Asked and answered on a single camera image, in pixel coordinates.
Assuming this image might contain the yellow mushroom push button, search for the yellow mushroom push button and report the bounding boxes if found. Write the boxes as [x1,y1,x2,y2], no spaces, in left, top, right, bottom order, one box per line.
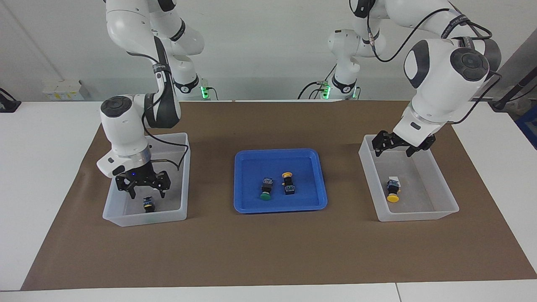
[386,179,401,203]
[281,171,296,195]

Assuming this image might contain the green push button switch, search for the green push button switch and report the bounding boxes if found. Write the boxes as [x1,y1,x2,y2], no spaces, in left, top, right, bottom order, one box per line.
[259,177,274,200]

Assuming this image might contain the stack of white boxes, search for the stack of white boxes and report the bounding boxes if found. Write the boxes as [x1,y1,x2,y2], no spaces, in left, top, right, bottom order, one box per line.
[42,80,91,101]

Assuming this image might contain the translucent white plastic box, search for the translucent white plastic box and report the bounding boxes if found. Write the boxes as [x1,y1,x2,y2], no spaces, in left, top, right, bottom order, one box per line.
[102,133,191,227]
[358,134,460,222]

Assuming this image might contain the blue plastic tray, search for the blue plastic tray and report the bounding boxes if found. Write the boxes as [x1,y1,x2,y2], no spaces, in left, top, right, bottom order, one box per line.
[233,148,328,214]

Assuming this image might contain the black stand pole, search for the black stand pole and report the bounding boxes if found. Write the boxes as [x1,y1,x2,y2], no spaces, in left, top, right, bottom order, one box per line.
[491,67,537,112]

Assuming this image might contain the blue crate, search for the blue crate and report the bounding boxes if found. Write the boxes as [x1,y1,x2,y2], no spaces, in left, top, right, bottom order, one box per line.
[515,105,537,149]

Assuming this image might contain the brown table mat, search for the brown table mat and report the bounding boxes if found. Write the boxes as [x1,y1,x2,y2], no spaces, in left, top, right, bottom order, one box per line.
[21,100,537,291]

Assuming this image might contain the black desk object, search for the black desk object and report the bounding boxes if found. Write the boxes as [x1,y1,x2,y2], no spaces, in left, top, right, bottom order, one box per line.
[0,88,21,113]

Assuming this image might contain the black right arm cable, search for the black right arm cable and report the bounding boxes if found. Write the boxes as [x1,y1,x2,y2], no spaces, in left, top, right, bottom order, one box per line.
[143,107,189,172]

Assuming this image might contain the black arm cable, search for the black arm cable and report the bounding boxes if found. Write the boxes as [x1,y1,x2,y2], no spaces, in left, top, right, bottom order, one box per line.
[143,107,189,172]
[366,0,503,125]

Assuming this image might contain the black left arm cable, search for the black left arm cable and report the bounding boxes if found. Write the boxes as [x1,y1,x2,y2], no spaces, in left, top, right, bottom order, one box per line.
[366,0,503,125]

